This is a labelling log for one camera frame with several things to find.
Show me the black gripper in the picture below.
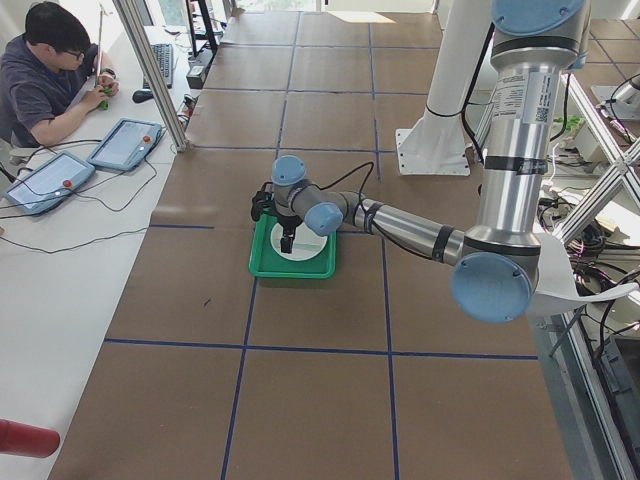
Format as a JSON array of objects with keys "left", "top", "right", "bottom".
[{"left": 277, "top": 214, "right": 301, "bottom": 253}]

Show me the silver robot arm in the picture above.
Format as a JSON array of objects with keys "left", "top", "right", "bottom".
[{"left": 271, "top": 1, "right": 591, "bottom": 323}]

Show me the white round plate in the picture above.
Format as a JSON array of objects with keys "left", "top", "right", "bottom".
[{"left": 270, "top": 223, "right": 328, "bottom": 261}]

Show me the green plastic tray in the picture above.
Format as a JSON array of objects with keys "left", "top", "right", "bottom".
[{"left": 248, "top": 215, "right": 337, "bottom": 279}]

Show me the far blue teach pendant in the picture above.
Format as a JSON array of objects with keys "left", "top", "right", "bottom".
[{"left": 86, "top": 118, "right": 162, "bottom": 172}]

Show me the blue teach pendant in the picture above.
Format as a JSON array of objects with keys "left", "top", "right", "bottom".
[
  {"left": 4, "top": 152, "right": 95, "bottom": 215},
  {"left": 86, "top": 118, "right": 162, "bottom": 172}
]

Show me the black computer mouse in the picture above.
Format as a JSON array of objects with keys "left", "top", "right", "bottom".
[{"left": 132, "top": 89, "right": 154, "bottom": 104}]

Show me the black keyboard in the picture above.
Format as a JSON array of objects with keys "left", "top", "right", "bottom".
[{"left": 151, "top": 43, "right": 174, "bottom": 89}]

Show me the near blue teach pendant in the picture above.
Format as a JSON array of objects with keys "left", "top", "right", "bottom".
[{"left": 4, "top": 152, "right": 95, "bottom": 215}]

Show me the seated person dark shirt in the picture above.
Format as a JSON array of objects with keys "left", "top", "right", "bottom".
[{"left": 1, "top": 1, "right": 119, "bottom": 147}]

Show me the red cylinder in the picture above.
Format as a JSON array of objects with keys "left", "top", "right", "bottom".
[{"left": 1, "top": 419, "right": 60, "bottom": 458}]

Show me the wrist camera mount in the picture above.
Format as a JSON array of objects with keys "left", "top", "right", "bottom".
[{"left": 250, "top": 190, "right": 274, "bottom": 222}]

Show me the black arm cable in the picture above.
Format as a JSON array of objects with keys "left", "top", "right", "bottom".
[{"left": 261, "top": 160, "right": 377, "bottom": 201}]

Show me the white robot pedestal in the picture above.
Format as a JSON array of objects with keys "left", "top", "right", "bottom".
[{"left": 396, "top": 0, "right": 492, "bottom": 176}]

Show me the aluminium frame post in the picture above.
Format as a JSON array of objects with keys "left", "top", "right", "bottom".
[{"left": 113, "top": 0, "right": 189, "bottom": 153}]

